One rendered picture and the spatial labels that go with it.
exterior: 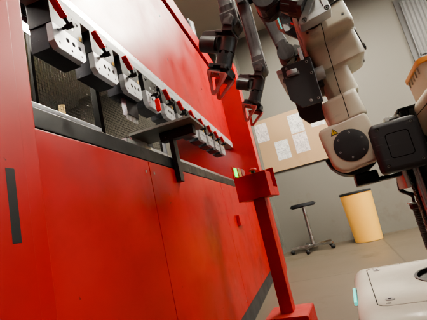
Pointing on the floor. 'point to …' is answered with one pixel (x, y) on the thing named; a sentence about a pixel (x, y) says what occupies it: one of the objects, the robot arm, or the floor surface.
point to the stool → (310, 229)
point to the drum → (362, 215)
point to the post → (97, 109)
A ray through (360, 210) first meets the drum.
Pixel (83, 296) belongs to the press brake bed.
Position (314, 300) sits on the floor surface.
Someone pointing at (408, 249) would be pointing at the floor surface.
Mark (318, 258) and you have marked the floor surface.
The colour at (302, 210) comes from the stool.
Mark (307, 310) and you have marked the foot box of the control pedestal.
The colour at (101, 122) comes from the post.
